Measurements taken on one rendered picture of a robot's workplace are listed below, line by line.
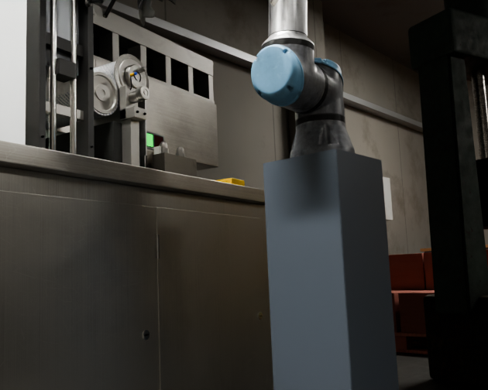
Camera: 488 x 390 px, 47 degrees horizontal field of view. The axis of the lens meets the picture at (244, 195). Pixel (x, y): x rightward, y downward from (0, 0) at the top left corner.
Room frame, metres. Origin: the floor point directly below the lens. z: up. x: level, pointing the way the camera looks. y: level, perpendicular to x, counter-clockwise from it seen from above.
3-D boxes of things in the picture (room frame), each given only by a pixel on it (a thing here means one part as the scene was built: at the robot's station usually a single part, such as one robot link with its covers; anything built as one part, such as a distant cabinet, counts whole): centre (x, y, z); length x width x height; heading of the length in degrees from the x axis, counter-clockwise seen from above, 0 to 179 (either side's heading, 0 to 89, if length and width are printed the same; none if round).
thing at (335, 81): (1.30, -0.18, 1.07); 0.13 x 0.12 x 0.14; 144
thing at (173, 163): (1.90, 0.36, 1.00); 0.40 x 0.16 x 0.06; 57
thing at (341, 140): (1.30, -0.19, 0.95); 0.15 x 0.15 x 0.10
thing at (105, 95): (1.63, 0.50, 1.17); 0.26 x 0.12 x 0.12; 57
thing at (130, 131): (1.61, 0.31, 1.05); 0.06 x 0.05 x 0.31; 57
